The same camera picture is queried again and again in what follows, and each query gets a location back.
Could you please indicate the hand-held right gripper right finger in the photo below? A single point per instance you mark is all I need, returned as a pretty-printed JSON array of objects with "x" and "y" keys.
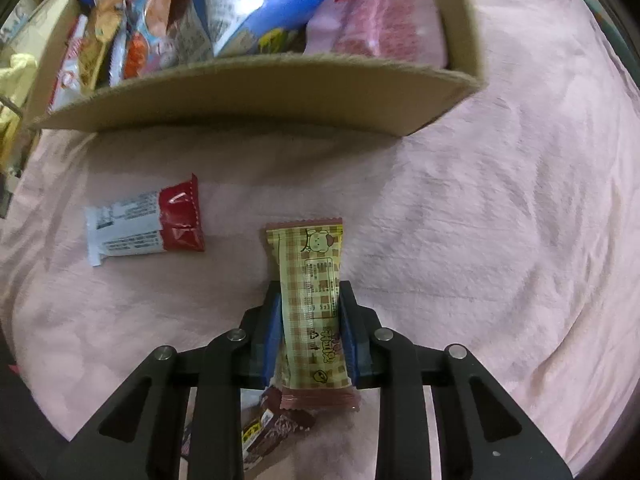
[{"x": 348, "y": 345}]

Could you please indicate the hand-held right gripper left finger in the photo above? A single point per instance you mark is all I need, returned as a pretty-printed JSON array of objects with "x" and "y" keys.
[{"x": 272, "y": 330}]

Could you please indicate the yellow plaid snack bar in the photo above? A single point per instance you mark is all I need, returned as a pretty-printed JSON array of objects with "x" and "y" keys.
[{"x": 310, "y": 300}]

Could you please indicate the brown cardboard box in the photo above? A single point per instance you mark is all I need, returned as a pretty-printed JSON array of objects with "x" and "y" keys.
[{"x": 300, "y": 95}]

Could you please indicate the white blue snack packet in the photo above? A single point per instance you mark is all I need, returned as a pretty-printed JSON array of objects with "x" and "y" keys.
[{"x": 260, "y": 0}]

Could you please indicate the brown chocolate snack packet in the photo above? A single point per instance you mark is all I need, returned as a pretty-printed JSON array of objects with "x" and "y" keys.
[{"x": 272, "y": 427}]

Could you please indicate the red white snack bar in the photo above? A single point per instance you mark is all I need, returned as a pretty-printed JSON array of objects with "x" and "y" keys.
[{"x": 135, "y": 225}]

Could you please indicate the pink blanket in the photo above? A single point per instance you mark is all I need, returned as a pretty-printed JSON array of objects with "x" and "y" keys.
[{"x": 500, "y": 210}]

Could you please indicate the orange white snack packet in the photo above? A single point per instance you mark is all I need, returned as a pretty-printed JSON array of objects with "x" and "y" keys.
[{"x": 145, "y": 35}]

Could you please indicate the pink snack packet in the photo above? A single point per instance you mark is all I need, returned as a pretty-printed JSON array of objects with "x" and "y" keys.
[{"x": 380, "y": 25}]

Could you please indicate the brown cookie packet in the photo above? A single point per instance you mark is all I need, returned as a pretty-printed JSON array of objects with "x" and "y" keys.
[{"x": 97, "y": 35}]

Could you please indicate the pale yellow cloth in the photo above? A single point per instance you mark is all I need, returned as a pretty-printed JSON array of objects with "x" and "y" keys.
[{"x": 20, "y": 67}]

